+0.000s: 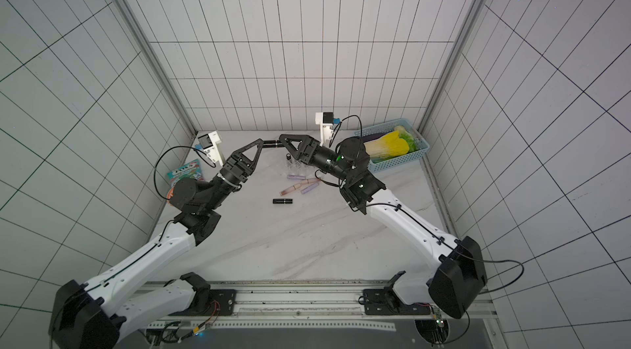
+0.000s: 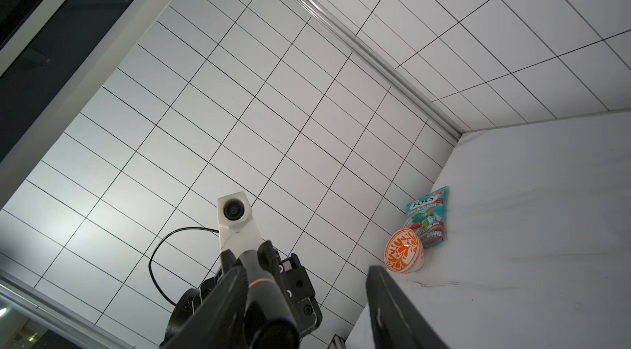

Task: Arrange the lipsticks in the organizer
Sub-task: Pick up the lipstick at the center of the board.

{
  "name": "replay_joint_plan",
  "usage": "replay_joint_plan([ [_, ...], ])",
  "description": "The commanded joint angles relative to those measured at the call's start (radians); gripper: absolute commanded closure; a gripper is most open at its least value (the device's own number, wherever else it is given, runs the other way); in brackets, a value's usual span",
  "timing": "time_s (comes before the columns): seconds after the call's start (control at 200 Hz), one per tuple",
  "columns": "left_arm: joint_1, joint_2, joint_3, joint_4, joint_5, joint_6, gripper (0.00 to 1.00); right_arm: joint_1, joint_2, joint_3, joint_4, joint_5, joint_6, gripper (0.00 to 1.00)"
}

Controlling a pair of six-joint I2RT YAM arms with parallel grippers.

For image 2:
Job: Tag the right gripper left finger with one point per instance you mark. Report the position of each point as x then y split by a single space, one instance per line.
212 321

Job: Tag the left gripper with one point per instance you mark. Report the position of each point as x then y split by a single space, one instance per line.
295 280

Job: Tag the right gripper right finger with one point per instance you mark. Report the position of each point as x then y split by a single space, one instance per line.
395 321

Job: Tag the black lipstick lowest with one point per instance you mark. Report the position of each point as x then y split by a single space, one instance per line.
269 322

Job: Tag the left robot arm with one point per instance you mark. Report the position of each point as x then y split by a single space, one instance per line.
257 300

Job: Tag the orange patterned cup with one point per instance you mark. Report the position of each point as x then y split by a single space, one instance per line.
404 252

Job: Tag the green candy packet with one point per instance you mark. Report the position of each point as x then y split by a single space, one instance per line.
426 217

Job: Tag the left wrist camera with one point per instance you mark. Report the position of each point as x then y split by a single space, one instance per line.
237 227

